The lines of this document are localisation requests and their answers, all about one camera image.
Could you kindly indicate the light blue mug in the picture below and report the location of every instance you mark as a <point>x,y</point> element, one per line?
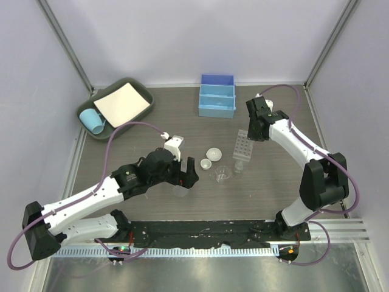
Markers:
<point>92,120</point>

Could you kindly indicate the large white ceramic bowl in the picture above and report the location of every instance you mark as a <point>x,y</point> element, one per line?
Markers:
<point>214,154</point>

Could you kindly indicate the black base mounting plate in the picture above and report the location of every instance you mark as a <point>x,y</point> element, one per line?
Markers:
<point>208,234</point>

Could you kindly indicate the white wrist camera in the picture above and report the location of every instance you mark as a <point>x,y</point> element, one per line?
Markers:
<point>269,103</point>
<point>173,144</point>

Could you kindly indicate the white slotted cable duct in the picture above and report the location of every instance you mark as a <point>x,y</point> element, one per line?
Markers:
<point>95,251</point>

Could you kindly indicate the clear glass beaker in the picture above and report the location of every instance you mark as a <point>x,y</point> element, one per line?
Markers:
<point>221,174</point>

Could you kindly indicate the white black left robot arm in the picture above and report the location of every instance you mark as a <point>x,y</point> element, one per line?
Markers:
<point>52,226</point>

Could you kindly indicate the clear test tube rack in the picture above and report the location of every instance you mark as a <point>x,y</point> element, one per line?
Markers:
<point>243,147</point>

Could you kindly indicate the aluminium rail profile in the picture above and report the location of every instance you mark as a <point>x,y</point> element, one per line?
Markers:
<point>339,230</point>

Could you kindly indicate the small clear glass bottle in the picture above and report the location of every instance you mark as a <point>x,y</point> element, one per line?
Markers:
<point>238,170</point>

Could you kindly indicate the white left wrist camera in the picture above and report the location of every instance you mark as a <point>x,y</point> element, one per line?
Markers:
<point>173,144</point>

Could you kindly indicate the white square plate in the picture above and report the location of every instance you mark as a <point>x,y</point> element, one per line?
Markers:
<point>122,105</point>

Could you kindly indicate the dark green plastic tray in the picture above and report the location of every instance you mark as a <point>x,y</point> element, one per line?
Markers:
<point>108,129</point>

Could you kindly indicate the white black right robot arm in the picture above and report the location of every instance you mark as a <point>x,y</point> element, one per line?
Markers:
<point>323,182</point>

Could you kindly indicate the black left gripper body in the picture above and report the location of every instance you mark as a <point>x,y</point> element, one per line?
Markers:
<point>173,175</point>

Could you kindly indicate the small white ceramic bowl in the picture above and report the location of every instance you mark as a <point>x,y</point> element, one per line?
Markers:
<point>205,164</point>

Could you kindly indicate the blue tiered organizer box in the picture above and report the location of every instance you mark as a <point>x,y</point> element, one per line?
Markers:
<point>217,96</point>

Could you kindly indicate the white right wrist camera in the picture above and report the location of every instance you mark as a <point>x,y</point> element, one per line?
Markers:
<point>269,103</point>

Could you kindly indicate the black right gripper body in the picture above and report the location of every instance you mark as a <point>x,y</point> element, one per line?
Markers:
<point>253,134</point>

